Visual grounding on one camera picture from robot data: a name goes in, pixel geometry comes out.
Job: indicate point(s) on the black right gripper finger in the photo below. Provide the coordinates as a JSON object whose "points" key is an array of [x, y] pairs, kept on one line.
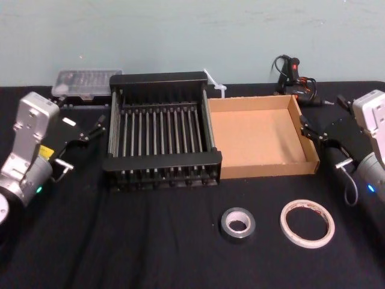
{"points": [[317, 136], [304, 122]]}

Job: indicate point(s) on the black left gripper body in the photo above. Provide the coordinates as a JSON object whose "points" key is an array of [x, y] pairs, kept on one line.
{"points": [[66, 132]]}

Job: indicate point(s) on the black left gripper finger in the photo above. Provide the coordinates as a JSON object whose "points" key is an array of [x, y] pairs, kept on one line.
{"points": [[87, 137], [101, 119]]}

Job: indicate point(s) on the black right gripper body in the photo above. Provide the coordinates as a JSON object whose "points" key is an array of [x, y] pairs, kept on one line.
{"points": [[346, 132]]}

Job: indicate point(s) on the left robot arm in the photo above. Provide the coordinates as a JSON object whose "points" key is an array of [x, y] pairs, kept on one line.
{"points": [[28, 126]]}

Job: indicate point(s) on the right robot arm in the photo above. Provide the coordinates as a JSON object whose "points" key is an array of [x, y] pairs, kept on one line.
{"points": [[371, 120]]}

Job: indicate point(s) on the white tape roll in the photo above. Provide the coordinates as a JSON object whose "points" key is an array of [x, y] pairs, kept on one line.
{"points": [[330, 230]]}

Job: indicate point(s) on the silver tape roll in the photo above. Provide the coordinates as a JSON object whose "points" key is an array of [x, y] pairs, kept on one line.
{"points": [[224, 231]]}

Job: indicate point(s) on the clear plastic case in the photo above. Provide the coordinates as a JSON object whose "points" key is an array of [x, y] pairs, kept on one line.
{"points": [[87, 81]]}

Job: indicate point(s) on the shallow brown cardboard tray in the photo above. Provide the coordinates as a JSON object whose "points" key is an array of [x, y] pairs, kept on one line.
{"points": [[255, 141]]}

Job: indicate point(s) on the black rack with steel bars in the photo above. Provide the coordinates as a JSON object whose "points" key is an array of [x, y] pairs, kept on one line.
{"points": [[162, 81]]}

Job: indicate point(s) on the black table cloth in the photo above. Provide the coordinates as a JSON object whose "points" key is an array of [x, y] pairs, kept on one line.
{"points": [[150, 241]]}

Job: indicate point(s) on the plain pale wall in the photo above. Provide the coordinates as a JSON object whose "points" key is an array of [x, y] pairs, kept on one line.
{"points": [[192, 33]]}

